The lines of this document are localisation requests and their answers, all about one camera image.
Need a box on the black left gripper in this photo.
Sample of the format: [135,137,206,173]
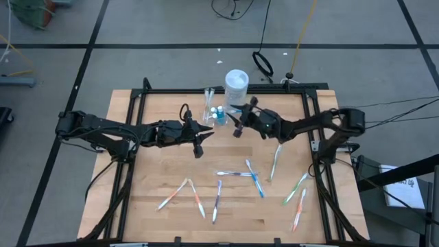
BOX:
[183,117,215,158]

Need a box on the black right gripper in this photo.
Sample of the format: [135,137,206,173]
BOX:
[226,97,281,140]

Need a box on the blue white toothbrush horizontal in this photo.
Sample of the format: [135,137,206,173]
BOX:
[215,170,255,178]

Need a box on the orange toothbrush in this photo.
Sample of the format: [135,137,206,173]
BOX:
[156,177,189,211]
[187,178,207,220]
[292,187,307,233]

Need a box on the purple toothbrush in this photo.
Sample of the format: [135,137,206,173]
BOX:
[211,179,223,225]

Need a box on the white wipes canister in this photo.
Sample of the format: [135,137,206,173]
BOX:
[224,68,250,114]

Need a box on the black side cart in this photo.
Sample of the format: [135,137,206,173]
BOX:
[353,154,439,247]

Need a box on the white booklet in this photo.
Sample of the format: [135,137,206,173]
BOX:
[379,164,426,210]

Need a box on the grey metal base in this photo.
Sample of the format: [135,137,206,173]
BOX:
[0,75,37,89]

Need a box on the black floor object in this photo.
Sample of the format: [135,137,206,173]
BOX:
[0,106,14,137]

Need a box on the green and orange object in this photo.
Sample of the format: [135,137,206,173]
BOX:
[8,0,56,30]

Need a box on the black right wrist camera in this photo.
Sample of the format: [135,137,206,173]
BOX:
[244,108,261,126]

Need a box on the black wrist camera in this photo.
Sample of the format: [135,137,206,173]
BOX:
[244,108,261,126]
[181,121,198,141]

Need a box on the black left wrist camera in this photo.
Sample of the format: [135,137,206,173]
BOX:
[181,121,198,141]

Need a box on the black aluminium table frame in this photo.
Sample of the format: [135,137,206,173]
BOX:
[77,77,371,247]

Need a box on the black coiled floor cable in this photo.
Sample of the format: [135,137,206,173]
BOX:
[251,0,275,79]

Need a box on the yellow hanging cable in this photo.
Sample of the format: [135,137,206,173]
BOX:
[289,0,318,75]

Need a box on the black arm base cable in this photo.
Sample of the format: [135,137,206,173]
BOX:
[84,158,118,203]
[307,159,439,227]

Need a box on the yellow floor cable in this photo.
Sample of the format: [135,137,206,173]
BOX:
[0,34,35,78]

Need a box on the white floor cable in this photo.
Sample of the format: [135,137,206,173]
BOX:
[0,0,13,64]

